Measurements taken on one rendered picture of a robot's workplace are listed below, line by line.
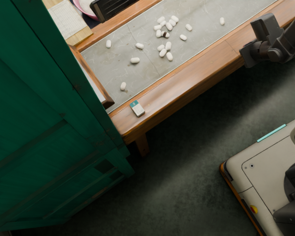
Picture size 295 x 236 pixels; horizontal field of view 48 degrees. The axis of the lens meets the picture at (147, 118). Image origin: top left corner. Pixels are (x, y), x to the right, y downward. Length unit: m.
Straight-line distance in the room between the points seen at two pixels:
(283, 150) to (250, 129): 0.34
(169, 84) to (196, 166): 0.82
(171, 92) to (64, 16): 0.57
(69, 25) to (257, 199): 1.22
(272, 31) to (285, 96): 1.33
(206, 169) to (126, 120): 0.87
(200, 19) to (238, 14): 0.17
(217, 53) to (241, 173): 0.68
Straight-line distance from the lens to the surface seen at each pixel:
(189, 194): 2.02
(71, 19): 1.52
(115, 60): 1.43
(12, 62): 0.50
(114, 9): 1.15
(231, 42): 1.45
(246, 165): 1.80
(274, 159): 1.84
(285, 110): 2.24
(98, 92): 1.25
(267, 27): 0.97
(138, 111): 1.29
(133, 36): 1.47
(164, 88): 1.34
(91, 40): 1.46
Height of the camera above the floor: 2.01
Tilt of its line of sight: 74 degrees down
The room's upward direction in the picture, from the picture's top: 10 degrees counter-clockwise
